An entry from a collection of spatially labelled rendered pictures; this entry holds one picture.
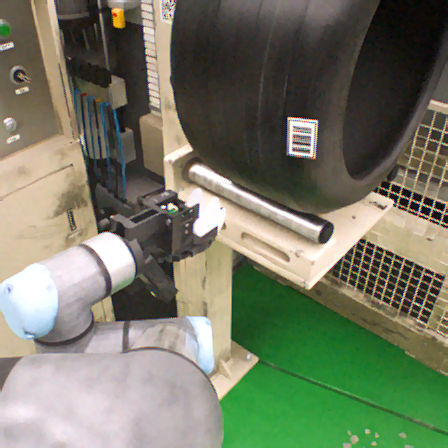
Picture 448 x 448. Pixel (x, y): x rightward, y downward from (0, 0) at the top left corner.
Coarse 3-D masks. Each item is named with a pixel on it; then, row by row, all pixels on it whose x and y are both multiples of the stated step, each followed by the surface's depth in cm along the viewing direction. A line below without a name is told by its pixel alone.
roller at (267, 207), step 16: (192, 176) 107; (208, 176) 104; (224, 192) 102; (240, 192) 100; (256, 208) 98; (272, 208) 96; (288, 208) 95; (288, 224) 94; (304, 224) 92; (320, 224) 91; (320, 240) 91
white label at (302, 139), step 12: (288, 120) 67; (300, 120) 67; (312, 120) 66; (288, 132) 68; (300, 132) 68; (312, 132) 67; (288, 144) 70; (300, 144) 69; (312, 144) 68; (300, 156) 70; (312, 156) 70
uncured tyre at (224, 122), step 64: (192, 0) 70; (256, 0) 64; (320, 0) 61; (384, 0) 105; (192, 64) 73; (256, 64) 66; (320, 64) 64; (384, 64) 110; (192, 128) 81; (256, 128) 71; (320, 128) 69; (384, 128) 109; (256, 192) 90; (320, 192) 79
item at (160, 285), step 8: (152, 264) 67; (144, 272) 67; (152, 272) 68; (160, 272) 69; (144, 280) 72; (152, 280) 69; (160, 280) 70; (168, 280) 71; (152, 288) 73; (160, 288) 71; (168, 288) 72; (176, 288) 74; (160, 296) 73; (168, 296) 73
